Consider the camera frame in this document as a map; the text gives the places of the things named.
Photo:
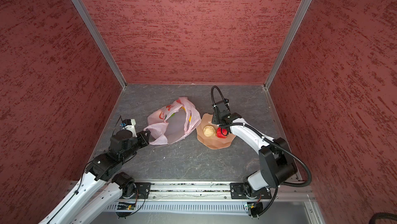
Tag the pink wavy bowl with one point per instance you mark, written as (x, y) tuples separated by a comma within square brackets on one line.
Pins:
[(212, 142)]

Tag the left corner aluminium post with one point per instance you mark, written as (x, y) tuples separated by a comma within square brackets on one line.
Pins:
[(84, 14)]

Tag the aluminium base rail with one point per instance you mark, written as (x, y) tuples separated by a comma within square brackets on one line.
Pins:
[(225, 198)]

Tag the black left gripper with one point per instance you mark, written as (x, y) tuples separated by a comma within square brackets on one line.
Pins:
[(144, 139)]

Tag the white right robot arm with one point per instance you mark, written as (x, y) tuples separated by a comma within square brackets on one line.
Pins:
[(276, 164)]

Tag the left circuit board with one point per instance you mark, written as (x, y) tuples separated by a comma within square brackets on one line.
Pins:
[(126, 206)]

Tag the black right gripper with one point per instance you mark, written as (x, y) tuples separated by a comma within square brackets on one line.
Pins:
[(214, 118)]

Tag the corner aluminium post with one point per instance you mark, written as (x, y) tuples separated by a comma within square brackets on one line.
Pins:
[(297, 20), (84, 14)]

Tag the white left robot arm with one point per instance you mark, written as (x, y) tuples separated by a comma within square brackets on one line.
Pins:
[(102, 181)]

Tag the circuit board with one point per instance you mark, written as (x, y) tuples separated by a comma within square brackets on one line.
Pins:
[(126, 206), (253, 209)]

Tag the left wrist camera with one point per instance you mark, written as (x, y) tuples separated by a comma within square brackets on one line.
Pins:
[(129, 124)]

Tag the right corner aluminium post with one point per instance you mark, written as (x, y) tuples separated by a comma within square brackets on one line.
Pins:
[(297, 20)]

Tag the pink plastic bag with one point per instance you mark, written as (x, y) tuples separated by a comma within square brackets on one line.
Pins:
[(170, 123)]

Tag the right circuit board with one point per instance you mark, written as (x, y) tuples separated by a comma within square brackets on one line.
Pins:
[(253, 209)]

